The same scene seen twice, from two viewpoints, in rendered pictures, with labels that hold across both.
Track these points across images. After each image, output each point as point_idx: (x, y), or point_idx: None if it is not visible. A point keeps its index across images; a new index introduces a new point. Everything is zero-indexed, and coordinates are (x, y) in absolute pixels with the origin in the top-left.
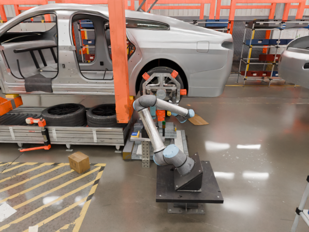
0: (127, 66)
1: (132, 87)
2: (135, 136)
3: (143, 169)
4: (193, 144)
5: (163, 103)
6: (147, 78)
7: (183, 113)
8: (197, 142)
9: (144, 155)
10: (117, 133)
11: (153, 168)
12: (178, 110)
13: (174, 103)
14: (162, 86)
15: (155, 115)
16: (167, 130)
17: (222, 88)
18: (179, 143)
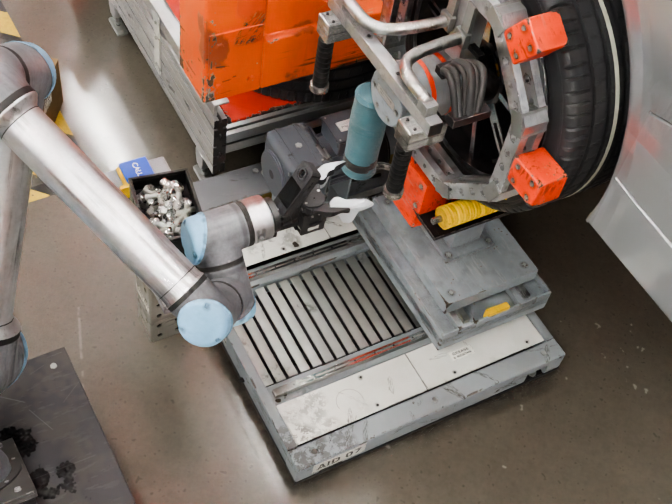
0: None
1: None
2: (124, 183)
3: (131, 324)
4: (479, 451)
5: (40, 162)
6: None
7: (147, 284)
8: (507, 465)
9: (140, 284)
10: (203, 109)
11: (158, 359)
12: (120, 253)
13: (285, 201)
14: (456, 54)
15: (366, 170)
16: (427, 282)
17: None
18: (397, 384)
